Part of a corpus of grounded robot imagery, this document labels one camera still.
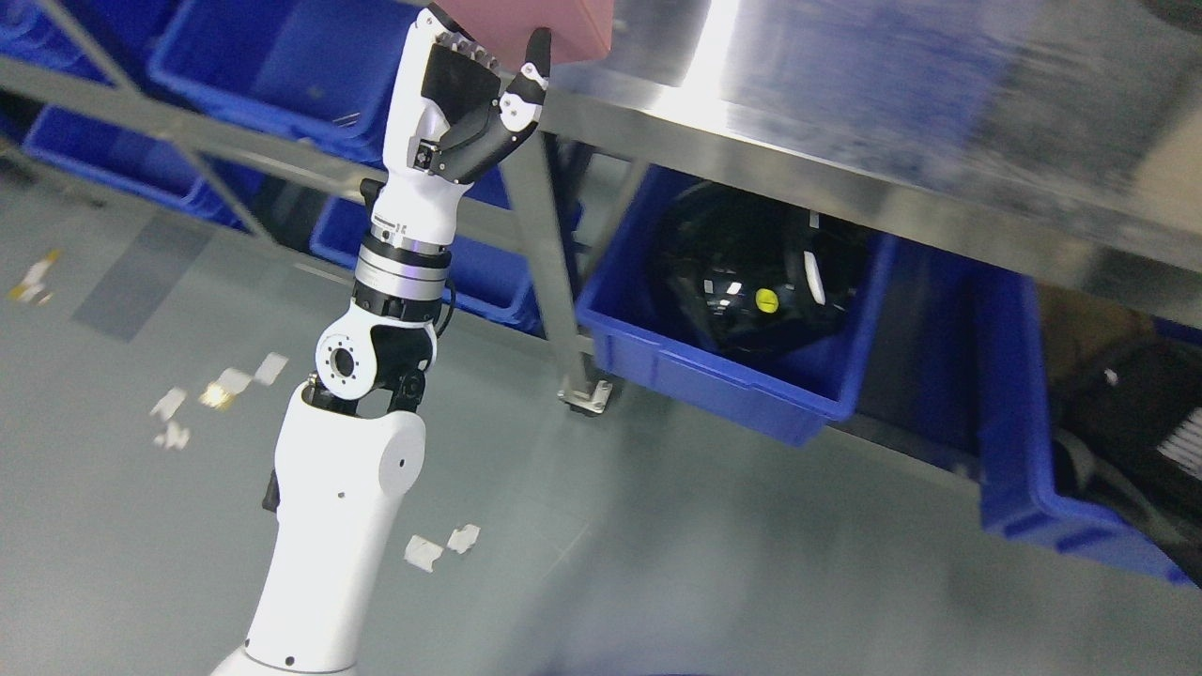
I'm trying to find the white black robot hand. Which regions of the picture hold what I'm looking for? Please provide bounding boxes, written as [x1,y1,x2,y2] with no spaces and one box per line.
[371,8,553,247]

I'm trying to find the pink plastic storage box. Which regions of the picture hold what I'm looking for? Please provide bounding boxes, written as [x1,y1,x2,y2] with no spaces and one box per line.
[435,1,615,69]

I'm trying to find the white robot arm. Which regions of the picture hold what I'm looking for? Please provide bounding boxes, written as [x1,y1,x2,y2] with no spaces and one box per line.
[214,2,555,675]

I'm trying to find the blue bin lower left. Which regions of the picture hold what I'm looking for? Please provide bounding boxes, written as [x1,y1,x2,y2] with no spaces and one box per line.
[308,197,545,337]

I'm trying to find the blue bin upper left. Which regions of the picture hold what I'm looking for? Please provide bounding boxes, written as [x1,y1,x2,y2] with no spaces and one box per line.
[147,1,419,165]

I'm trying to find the black glossy helmet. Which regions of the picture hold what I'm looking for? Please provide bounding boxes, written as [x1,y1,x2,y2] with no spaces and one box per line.
[644,180,874,362]

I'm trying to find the blue bin with black helmet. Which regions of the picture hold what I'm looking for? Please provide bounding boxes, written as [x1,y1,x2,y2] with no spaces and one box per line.
[576,167,899,446]

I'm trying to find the white tape scraps on floor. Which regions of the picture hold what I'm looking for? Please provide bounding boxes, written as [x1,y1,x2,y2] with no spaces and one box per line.
[147,352,288,451]

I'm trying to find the stainless steel table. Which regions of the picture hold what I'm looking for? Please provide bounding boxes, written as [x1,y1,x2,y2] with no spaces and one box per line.
[505,1,1200,393]

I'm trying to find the blue bin with black bag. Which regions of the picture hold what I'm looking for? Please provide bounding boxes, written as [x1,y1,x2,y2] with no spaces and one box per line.
[970,267,1191,586]

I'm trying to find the black Puma bag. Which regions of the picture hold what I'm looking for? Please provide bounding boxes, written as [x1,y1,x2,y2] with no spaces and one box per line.
[1051,337,1201,567]

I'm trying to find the steel shelf frame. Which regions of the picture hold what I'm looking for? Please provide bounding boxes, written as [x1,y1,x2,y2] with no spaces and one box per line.
[0,0,526,263]

